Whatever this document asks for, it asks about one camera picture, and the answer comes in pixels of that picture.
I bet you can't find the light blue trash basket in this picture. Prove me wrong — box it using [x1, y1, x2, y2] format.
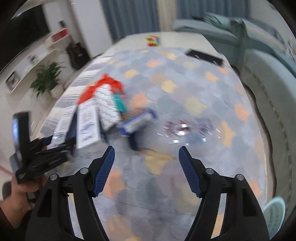
[263, 196, 286, 240]

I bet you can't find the left hand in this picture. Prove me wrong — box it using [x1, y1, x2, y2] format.
[1, 175, 47, 228]

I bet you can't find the white box with navy side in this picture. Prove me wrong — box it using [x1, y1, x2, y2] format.
[47, 105, 77, 149]

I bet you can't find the white box front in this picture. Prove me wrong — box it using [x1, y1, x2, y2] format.
[76, 99, 101, 149]

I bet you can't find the patterned table cloth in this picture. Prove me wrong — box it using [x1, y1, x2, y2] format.
[41, 47, 266, 241]

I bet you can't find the clear plastic wrapper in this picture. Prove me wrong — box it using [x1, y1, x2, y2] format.
[157, 117, 222, 145]

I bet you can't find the blue small carton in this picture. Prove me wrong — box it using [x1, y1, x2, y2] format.
[118, 109, 157, 136]

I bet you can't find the white polka dot pouch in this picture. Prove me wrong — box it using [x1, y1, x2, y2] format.
[95, 91, 121, 131]

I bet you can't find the striped grey rug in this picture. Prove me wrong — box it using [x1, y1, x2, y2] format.
[38, 56, 112, 137]

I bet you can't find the green potted plant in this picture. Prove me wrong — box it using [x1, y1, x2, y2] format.
[30, 62, 64, 97]

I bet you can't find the red plastic bag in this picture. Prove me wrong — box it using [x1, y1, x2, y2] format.
[77, 74, 123, 105]

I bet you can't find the black television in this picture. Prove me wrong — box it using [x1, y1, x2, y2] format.
[1, 5, 50, 70]

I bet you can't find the black smartphone on table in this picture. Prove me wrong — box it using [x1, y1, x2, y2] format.
[185, 49, 224, 67]

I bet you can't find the rubik's cube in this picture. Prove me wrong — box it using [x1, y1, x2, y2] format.
[146, 35, 160, 47]

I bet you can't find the teal sofa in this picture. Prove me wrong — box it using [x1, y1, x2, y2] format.
[173, 13, 295, 211]

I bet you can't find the white refrigerator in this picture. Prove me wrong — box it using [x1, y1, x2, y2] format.
[70, 0, 112, 58]

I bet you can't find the blue curtain left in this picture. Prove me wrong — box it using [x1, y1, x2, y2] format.
[101, 0, 159, 41]

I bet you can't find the blue curtain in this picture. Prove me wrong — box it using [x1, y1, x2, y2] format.
[176, 0, 250, 19]
[101, 0, 159, 41]

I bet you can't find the blue curtain right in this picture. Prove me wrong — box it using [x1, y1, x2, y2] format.
[176, 0, 250, 19]

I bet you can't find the red white wall shelf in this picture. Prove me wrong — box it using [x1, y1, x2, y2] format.
[45, 28, 69, 46]

